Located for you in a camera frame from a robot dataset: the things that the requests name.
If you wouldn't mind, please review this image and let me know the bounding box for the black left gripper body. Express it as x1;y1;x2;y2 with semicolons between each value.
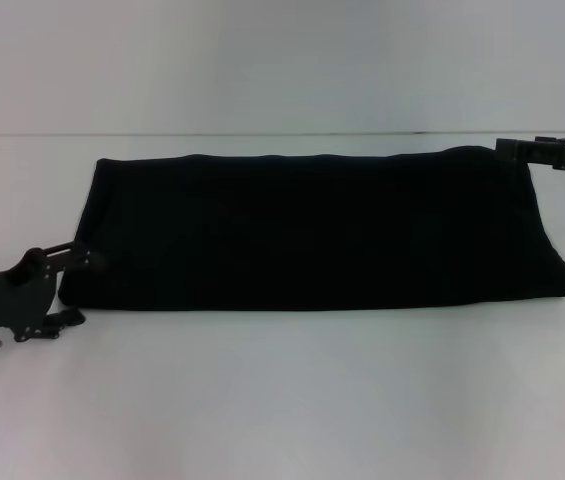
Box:
0;246;58;343

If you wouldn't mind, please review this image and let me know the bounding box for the black t-shirt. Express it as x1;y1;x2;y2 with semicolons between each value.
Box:
55;143;565;313

